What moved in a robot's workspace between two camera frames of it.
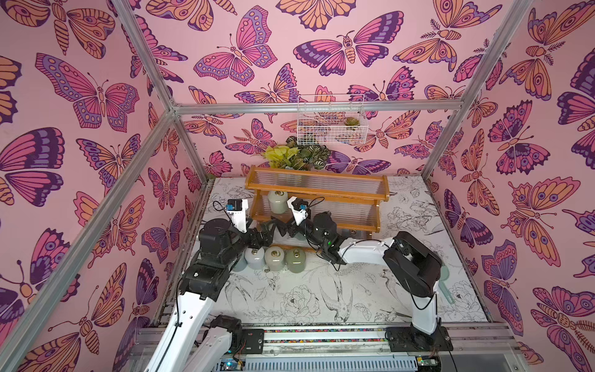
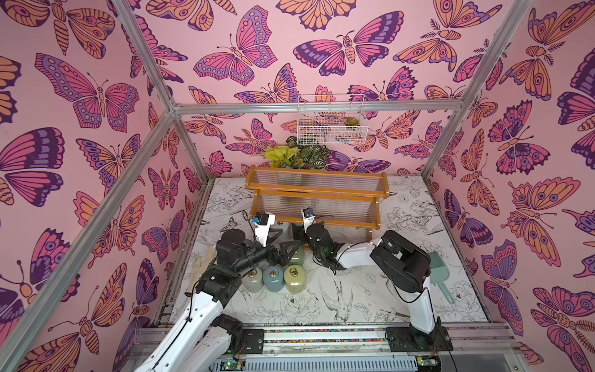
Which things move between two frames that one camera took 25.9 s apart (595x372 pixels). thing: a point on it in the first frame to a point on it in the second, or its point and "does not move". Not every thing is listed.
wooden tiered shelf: (348, 202) does not move
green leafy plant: (294, 156) does not move
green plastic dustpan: (444, 276) does not move
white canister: (278, 201) to (253, 280)
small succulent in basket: (352, 121) does not move
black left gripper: (265, 239) to (280, 259)
